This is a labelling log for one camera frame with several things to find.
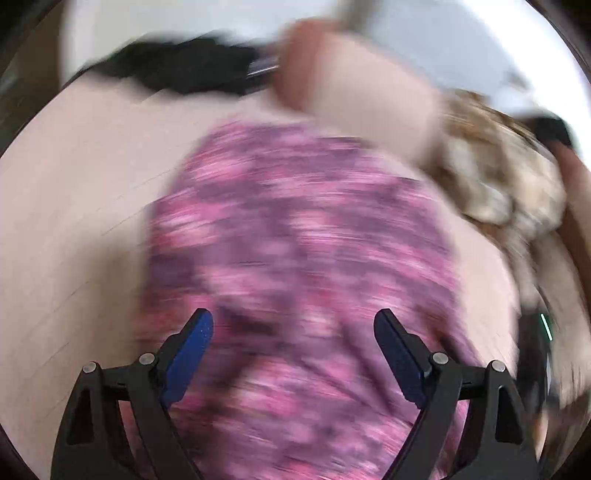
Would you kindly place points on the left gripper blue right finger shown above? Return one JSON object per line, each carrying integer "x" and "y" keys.
{"x": 496, "y": 442}

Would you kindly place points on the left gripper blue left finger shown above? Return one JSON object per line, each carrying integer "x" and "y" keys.
{"x": 91, "y": 441}

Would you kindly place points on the purple floral long-sleeve shirt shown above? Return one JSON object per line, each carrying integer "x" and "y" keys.
{"x": 294, "y": 241}

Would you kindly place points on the black clothes pile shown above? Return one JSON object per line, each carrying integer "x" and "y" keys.
{"x": 203, "y": 64}

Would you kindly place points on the brown pink sofa backrest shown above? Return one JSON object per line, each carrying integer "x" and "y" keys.
{"x": 575, "y": 228}

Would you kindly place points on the floral beige blanket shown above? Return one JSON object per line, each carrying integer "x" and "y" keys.
{"x": 503, "y": 180}

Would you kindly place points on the black garment on backrest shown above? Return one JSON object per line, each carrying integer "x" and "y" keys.
{"x": 551, "y": 129}

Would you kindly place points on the pink bolster cushion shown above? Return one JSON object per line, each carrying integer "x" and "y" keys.
{"x": 359, "y": 89}

